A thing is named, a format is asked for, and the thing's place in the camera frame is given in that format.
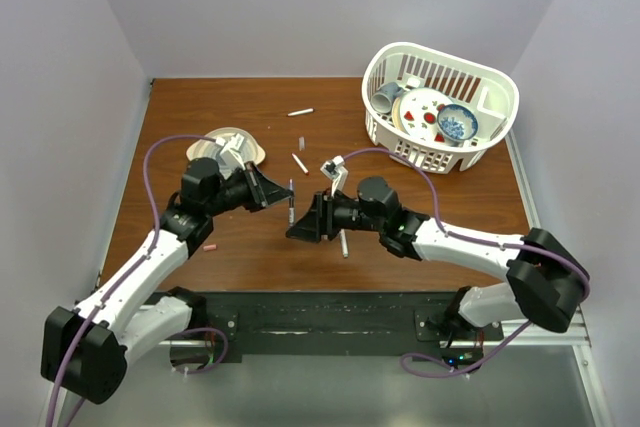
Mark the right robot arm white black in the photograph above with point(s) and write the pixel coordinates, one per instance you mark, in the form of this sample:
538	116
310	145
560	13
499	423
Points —
539	280

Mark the grey ceramic mug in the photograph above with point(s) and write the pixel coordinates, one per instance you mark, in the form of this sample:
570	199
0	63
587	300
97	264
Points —
383	99

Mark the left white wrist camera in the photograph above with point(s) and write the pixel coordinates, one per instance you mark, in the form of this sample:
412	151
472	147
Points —
229	154

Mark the white plate red fruit pattern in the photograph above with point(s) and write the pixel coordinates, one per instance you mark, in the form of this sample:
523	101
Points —
415	112

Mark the beige plate blue rings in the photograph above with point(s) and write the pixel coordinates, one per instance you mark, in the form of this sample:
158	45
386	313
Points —
205	147

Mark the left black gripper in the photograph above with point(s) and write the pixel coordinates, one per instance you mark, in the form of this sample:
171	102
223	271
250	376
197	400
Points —
262	191

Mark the white pen red tip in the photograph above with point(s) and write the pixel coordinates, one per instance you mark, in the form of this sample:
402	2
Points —
300	164

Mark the white pen far back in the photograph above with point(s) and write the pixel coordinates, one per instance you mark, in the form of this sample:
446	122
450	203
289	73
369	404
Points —
300	112

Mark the white plastic dish basket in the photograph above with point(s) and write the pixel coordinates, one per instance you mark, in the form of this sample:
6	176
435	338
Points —
490	94

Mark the white pen green tip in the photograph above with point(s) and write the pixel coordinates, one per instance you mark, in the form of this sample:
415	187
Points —
344	244

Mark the blue pen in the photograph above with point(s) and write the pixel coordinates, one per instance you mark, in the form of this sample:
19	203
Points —
291	204

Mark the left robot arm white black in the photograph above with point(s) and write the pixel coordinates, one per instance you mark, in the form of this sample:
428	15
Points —
88	349

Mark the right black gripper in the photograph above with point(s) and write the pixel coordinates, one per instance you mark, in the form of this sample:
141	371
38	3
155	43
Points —
319	220

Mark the blue white patterned bowl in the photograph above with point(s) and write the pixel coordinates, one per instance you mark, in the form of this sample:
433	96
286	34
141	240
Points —
457	123

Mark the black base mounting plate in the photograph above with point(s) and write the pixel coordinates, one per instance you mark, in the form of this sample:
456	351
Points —
347	323

